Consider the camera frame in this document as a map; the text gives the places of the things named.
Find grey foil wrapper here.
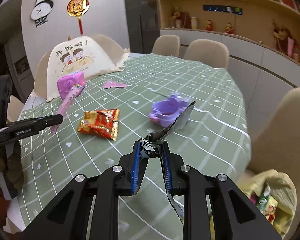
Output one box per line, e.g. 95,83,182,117
138,101,196,222

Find pink wrapper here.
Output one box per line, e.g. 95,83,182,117
50,84,83,135

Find red gold snack packet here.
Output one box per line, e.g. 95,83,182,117
77,108,120,141

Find pink plastic spoon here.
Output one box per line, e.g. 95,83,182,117
102,81,128,89

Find green milk carton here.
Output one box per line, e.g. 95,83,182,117
256,183,271,212

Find beige chair left side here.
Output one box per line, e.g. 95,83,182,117
7,95,24,122

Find pink square toy box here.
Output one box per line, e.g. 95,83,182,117
57,71,85,100

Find purple toy carriage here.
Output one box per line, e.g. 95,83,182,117
148,92,190,127

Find green checked tablecloth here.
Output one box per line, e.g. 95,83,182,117
18,54,251,225

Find cream folding food cover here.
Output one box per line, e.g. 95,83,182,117
31,34,130,102

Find beige chair far left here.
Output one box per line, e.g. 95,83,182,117
152,35,180,57

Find wooden shelf cabinet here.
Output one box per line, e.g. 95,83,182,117
154,0,300,86

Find panda wall clock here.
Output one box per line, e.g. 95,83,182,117
31,0,54,27

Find red gold wall ornament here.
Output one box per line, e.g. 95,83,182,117
66,0,90,35

